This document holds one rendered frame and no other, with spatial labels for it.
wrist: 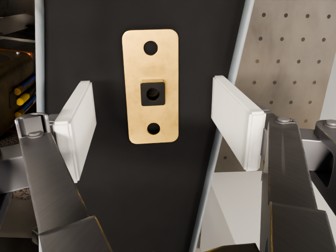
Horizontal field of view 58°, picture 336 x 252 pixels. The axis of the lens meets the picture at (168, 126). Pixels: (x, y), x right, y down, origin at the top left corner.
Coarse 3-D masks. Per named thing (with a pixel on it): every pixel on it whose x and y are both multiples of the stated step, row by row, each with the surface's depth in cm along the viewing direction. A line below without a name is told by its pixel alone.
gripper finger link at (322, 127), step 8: (320, 120) 13; (328, 120) 13; (320, 128) 12; (328, 128) 12; (320, 136) 12; (328, 136) 12; (328, 144) 12; (312, 176) 13; (320, 176) 13; (328, 176) 12; (320, 184) 12; (328, 184) 12; (320, 192) 12; (328, 192) 11; (328, 200) 11
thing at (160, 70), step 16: (128, 32) 20; (144, 32) 20; (160, 32) 20; (128, 48) 21; (160, 48) 21; (176, 48) 21; (128, 64) 21; (144, 64) 21; (160, 64) 21; (176, 64) 21; (128, 80) 21; (144, 80) 21; (160, 80) 21; (176, 80) 22; (128, 96) 22; (144, 96) 21; (160, 96) 21; (176, 96) 22; (128, 112) 22; (144, 112) 22; (160, 112) 23; (176, 112) 23; (128, 128) 23; (144, 128) 23; (160, 128) 23; (176, 128) 23
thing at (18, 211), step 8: (16, 200) 34; (24, 200) 34; (8, 208) 34; (16, 208) 34; (24, 208) 34; (32, 208) 34; (8, 216) 35; (16, 216) 35; (24, 216) 35; (32, 216) 35; (8, 224) 35; (16, 224) 35; (24, 224) 35; (32, 224) 35; (0, 232) 35; (8, 232) 35; (16, 232) 36; (24, 232) 36
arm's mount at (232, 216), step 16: (224, 176) 78; (240, 176) 78; (256, 176) 79; (224, 192) 72; (240, 192) 72; (256, 192) 72; (208, 208) 78; (224, 208) 66; (240, 208) 66; (256, 208) 67; (320, 208) 67; (208, 224) 78; (224, 224) 64; (240, 224) 62; (256, 224) 62; (208, 240) 78; (224, 240) 64; (240, 240) 58; (256, 240) 58
